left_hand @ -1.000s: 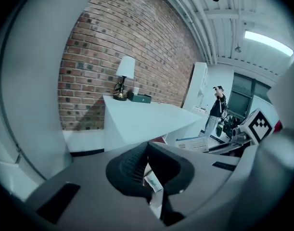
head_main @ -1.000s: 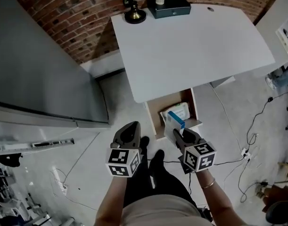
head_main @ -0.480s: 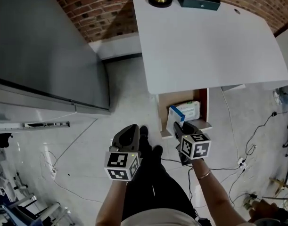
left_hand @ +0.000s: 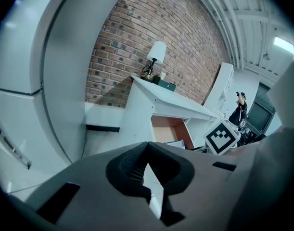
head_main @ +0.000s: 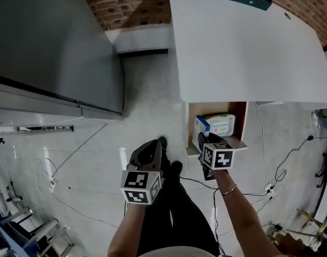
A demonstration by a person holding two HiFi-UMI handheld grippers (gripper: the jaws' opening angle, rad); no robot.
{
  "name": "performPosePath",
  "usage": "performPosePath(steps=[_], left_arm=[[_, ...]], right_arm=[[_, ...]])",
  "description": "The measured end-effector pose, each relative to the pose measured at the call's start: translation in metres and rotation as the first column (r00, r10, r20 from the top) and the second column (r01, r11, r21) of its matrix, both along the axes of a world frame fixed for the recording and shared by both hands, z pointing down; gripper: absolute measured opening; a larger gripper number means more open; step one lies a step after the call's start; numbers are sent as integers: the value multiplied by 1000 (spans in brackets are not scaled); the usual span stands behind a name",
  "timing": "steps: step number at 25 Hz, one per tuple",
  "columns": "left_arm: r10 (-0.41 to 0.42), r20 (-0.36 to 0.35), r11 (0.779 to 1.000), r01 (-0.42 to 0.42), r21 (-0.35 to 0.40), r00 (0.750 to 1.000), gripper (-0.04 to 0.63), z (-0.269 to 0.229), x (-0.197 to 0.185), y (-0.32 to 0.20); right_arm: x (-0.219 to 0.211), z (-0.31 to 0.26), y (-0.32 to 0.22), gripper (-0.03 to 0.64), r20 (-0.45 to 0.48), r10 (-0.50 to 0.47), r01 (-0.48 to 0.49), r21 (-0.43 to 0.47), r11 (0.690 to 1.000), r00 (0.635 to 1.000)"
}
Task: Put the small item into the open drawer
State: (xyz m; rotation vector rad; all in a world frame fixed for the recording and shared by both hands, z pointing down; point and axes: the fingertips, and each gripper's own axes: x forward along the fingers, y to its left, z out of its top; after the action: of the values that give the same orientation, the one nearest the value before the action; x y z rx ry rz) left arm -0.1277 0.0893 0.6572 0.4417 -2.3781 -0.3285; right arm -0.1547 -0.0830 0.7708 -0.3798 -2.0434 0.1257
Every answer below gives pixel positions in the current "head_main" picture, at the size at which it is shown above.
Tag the blue white metal rack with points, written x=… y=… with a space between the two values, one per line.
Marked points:
x=24 y=229

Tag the person's black shoe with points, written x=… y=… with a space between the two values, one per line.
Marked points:
x=176 y=167
x=163 y=142

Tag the metal rail bar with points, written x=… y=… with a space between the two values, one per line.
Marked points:
x=45 y=128

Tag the person's right forearm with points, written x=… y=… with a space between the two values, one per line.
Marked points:
x=240 y=213

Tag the black tripod stand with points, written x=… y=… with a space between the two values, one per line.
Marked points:
x=326 y=165

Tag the small blue white box item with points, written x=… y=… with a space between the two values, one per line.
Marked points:
x=201 y=126

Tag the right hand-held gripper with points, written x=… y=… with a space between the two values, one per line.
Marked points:
x=219 y=158

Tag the brass wooden stand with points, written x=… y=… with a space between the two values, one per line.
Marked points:
x=310 y=223

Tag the grey metal cabinet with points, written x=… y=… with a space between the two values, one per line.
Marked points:
x=53 y=44

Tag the white wet wipes packet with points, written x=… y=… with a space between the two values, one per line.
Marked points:
x=222 y=124

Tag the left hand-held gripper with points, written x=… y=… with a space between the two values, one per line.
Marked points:
x=137 y=182

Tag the white power strip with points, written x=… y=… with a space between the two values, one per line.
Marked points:
x=269 y=190

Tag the wooden white drawer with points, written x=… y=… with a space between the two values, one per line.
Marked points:
x=239 y=122

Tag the person's left forearm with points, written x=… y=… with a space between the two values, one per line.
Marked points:
x=125 y=229

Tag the person's black trouser legs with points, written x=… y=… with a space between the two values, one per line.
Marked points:
x=179 y=213

